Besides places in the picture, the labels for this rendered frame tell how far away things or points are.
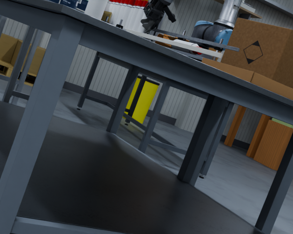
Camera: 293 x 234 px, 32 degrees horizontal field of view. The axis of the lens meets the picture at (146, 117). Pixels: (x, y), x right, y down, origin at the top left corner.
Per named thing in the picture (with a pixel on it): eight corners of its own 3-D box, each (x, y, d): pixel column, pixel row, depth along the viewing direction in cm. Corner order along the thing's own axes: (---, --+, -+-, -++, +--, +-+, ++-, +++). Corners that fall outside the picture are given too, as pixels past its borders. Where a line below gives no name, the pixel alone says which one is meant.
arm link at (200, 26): (199, 47, 295) (207, 24, 294) (215, 51, 285) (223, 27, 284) (184, 40, 287) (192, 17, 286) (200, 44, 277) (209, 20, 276)
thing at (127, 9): (114, 32, 286) (127, -4, 284) (121, 35, 289) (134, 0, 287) (118, 33, 282) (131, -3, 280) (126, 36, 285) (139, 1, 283)
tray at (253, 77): (199, 67, 199) (203, 57, 199) (246, 86, 213) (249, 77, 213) (249, 83, 174) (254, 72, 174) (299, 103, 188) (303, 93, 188)
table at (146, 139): (72, 107, 637) (94, 47, 631) (129, 125, 671) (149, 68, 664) (134, 159, 439) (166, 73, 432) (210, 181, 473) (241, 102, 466)
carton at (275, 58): (216, 72, 238) (237, 16, 236) (244, 85, 255) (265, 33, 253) (268, 89, 217) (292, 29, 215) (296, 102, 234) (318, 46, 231)
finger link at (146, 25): (136, 29, 263) (146, 15, 258) (145, 33, 266) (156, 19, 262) (138, 33, 261) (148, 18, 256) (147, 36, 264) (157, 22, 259)
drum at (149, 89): (115, 113, 752) (130, 72, 746) (138, 120, 769) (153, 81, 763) (123, 119, 716) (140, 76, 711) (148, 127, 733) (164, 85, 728)
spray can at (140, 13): (126, 35, 272) (140, -2, 270) (132, 38, 276) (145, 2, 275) (134, 38, 269) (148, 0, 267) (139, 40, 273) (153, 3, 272)
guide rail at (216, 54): (105, 26, 295) (106, 23, 294) (106, 27, 295) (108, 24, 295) (218, 57, 205) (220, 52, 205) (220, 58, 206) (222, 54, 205)
